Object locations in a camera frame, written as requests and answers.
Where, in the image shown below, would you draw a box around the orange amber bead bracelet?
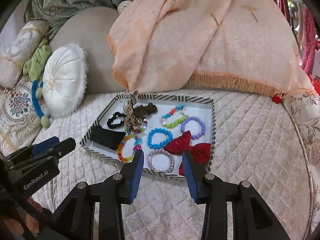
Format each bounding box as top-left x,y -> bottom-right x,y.
117,134 -> 138,164

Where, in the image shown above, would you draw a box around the blue pink flower bead bracelet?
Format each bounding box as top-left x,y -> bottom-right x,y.
132,137 -> 144,153

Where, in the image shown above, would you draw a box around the lilac spiral hair tie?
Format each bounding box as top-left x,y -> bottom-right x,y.
147,148 -> 175,173

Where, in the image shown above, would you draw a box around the purple bead bracelet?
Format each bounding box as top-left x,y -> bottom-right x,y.
180,115 -> 206,140

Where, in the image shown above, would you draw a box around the blue faceted bead bracelet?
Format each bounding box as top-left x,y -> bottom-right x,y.
146,127 -> 174,150

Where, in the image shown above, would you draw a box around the leopard print hair bow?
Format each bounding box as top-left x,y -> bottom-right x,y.
123,91 -> 142,132

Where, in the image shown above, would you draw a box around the black scrunchie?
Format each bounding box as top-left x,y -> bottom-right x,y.
106,112 -> 126,129

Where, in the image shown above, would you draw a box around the brown scrunchie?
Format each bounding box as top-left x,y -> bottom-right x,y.
133,103 -> 157,118

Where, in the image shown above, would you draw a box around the green and pastel bead bracelet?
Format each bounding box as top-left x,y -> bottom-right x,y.
160,104 -> 188,129

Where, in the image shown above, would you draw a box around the operator hand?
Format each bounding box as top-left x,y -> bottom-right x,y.
1,197 -> 42,236

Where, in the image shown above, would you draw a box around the floral embroidered cushion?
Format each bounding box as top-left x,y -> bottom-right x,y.
1,77 -> 42,156

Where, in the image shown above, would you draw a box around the red velvet bow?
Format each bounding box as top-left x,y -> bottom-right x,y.
164,131 -> 211,166

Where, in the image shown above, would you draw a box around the black velvet pouch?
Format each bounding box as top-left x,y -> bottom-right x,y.
90,125 -> 126,150

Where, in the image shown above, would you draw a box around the striped shallow tray box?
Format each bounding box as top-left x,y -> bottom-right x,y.
79,93 -> 217,181

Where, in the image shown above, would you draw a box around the round white satin cushion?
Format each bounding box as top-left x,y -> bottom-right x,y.
42,43 -> 87,118

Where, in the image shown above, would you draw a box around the quilted beige bedspread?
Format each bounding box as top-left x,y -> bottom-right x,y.
33,90 -> 311,239

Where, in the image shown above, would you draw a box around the green and blue plush toy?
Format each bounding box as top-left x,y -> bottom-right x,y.
23,40 -> 52,128

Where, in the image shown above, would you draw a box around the cream bolster pillow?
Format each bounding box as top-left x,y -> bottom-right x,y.
1,20 -> 49,89

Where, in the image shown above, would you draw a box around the small red object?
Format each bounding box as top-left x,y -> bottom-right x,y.
272,94 -> 283,104

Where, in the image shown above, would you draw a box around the beige bed headboard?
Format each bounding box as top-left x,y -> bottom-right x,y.
50,7 -> 125,95

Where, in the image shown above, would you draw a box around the floral bed skirt fabric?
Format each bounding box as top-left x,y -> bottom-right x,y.
283,92 -> 319,239

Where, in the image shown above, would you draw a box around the peach fringed blanket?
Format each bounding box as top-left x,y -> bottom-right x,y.
107,0 -> 315,96

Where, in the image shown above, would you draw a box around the hanging red clothes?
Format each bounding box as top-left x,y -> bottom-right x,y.
267,0 -> 319,102

